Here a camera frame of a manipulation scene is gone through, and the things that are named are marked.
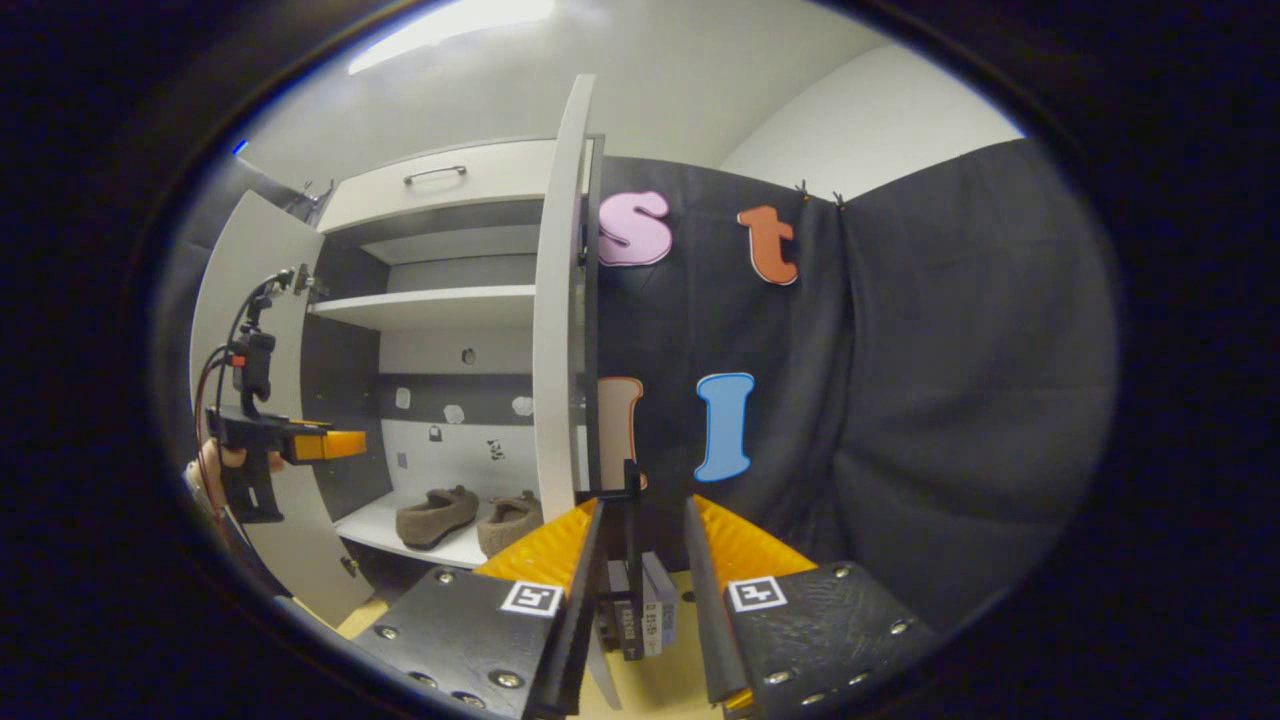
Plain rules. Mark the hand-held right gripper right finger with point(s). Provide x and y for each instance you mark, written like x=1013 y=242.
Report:
x=705 y=620

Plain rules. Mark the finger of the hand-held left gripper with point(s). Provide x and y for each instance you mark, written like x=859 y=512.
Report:
x=335 y=445

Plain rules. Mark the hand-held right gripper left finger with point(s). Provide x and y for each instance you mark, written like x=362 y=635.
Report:
x=578 y=620

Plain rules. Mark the brown shoe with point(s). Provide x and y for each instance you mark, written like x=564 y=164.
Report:
x=510 y=522
x=435 y=515

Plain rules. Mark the white shoe cabinet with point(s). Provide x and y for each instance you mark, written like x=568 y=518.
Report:
x=450 y=350

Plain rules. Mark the white shoe cabinet door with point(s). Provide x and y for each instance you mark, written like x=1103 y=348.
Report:
x=270 y=240
x=560 y=300

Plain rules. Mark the white cabinet shelf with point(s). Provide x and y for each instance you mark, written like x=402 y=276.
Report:
x=430 y=305
x=380 y=525
x=460 y=243

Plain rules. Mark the metal door hinge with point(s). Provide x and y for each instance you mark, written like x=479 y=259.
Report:
x=308 y=282

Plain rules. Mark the white cabinet drawer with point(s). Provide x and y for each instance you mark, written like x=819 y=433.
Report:
x=480 y=170

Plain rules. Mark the black backdrop cloth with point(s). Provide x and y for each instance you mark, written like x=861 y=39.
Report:
x=900 y=400

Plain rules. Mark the ceiling light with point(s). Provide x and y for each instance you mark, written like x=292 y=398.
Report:
x=450 y=30

